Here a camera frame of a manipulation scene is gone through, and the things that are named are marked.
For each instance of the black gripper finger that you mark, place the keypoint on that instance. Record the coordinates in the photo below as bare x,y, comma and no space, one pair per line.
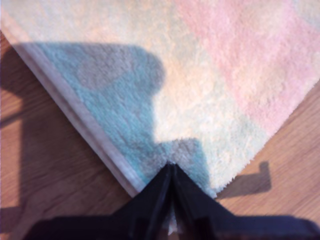
150,205
195,205

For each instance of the pastel checked fluffy tea towel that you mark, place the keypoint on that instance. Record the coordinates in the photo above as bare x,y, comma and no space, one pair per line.
175,75

